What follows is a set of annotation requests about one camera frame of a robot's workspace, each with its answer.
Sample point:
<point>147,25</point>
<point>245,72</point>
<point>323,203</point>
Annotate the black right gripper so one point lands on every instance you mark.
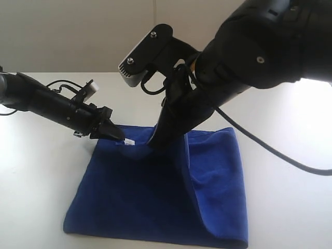
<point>189,102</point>

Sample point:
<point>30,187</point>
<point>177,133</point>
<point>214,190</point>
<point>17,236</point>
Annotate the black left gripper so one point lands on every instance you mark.
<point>94,122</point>

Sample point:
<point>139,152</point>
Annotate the blue microfiber towel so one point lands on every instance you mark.
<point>191,193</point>

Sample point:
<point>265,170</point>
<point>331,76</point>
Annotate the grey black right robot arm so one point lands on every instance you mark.
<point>260,45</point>

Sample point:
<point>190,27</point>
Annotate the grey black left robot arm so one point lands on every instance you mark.
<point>24,93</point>

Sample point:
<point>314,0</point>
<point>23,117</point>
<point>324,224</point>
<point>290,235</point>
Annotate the white towel label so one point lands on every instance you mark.
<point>129,142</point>

